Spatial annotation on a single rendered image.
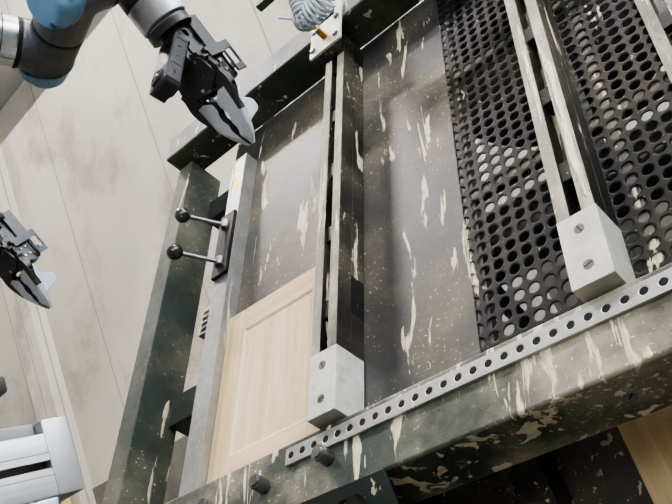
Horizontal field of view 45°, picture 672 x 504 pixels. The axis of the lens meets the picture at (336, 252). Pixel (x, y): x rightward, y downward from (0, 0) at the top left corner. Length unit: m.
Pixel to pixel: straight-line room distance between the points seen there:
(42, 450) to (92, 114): 5.47
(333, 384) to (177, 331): 0.77
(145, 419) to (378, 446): 0.76
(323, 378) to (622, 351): 0.51
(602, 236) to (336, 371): 0.48
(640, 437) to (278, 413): 0.61
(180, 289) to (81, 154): 4.46
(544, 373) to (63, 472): 0.60
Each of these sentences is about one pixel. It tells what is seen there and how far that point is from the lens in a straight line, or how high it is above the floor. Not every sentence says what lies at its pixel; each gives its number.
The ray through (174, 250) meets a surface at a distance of 1.85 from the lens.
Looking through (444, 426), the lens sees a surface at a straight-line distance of 1.14.
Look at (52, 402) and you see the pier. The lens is 6.65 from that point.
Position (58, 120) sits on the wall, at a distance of 6.78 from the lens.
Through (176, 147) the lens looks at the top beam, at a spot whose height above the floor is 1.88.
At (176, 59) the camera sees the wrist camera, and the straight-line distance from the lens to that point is 1.18.
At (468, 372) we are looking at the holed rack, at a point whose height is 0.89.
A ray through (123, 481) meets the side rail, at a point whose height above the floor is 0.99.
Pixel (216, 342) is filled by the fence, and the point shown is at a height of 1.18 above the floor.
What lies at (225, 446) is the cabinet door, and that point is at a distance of 1.55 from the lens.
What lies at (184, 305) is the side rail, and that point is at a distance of 2.05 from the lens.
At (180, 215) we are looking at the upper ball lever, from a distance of 1.93.
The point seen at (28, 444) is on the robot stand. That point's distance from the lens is 1.00.
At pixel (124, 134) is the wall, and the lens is 6.02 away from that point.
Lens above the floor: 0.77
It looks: 17 degrees up
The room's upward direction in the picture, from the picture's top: 22 degrees counter-clockwise
